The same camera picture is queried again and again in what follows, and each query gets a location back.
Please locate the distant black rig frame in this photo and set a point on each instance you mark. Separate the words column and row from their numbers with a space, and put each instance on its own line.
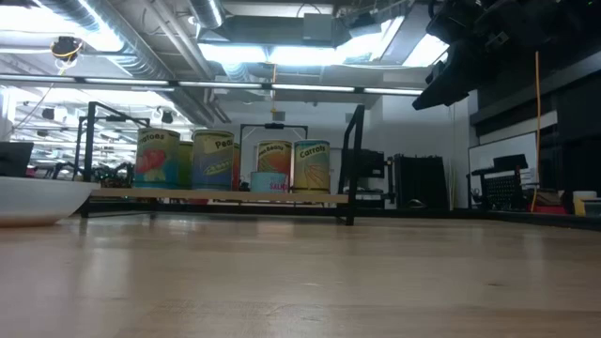
column 273, row 126

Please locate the red flat box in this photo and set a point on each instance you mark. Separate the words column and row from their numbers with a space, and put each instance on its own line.
column 547, row 209

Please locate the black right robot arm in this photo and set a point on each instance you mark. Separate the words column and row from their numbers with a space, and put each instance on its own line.
column 540, row 23

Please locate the wooden shelf board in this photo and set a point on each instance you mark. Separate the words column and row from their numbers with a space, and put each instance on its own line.
column 220, row 195

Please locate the orange red label can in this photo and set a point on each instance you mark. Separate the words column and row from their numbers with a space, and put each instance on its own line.
column 236, row 169

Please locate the long ceiling light bar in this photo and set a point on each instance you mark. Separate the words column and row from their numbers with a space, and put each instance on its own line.
column 310, row 87

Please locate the black cabinet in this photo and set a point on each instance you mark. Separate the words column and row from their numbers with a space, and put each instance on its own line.
column 420, row 183

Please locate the silver round ceiling duct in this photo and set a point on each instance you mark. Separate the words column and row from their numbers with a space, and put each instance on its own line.
column 206, row 11

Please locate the tomatoes can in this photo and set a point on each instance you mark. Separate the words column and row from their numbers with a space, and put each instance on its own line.
column 157, row 159

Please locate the grey ceiling junction box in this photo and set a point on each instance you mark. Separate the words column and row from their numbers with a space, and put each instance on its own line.
column 319, row 28

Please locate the grey hanging box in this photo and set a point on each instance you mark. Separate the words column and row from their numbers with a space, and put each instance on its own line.
column 278, row 115

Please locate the white round bowl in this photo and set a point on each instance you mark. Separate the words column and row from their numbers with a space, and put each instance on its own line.
column 37, row 199

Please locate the yellow green label can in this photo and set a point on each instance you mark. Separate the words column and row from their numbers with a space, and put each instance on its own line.
column 185, row 164

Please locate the black perforated metal stand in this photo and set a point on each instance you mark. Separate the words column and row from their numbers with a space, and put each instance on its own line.
column 509, row 162

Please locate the whiteboard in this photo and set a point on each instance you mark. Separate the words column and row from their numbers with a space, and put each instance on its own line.
column 497, row 150

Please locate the black equipment rack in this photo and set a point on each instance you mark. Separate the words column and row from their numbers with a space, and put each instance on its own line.
column 375, row 164

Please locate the small salmon can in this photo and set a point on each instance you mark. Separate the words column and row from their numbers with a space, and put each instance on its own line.
column 268, row 182

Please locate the ribbed silver ceiling duct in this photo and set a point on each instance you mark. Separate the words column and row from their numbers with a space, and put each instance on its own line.
column 136, row 58

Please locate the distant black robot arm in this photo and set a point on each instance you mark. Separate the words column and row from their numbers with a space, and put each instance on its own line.
column 112, row 174

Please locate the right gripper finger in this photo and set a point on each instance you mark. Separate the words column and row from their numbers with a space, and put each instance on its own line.
column 448, row 80

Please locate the black monitor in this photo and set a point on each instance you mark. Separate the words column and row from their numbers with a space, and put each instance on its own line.
column 14, row 159

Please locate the black aluminium rig frame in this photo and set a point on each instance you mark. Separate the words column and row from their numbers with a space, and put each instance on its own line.
column 540, row 220

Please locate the black shelf frame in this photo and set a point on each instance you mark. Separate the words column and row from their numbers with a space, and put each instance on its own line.
column 89, row 141

